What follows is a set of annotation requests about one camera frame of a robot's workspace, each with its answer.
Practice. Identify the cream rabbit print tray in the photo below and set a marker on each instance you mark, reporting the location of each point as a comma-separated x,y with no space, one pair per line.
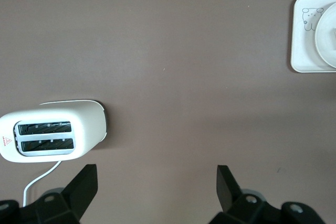
299,51

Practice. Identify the cream two-slot toaster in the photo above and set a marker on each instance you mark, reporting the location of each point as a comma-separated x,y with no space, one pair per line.
86,119

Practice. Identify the brown table cover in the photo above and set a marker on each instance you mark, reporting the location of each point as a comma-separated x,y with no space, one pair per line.
183,51

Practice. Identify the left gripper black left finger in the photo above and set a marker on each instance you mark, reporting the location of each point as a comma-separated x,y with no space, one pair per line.
65,208

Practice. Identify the round cream plate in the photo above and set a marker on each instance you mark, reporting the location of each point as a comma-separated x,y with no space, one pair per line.
325,40

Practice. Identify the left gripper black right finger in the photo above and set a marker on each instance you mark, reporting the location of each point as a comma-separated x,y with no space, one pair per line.
236,208

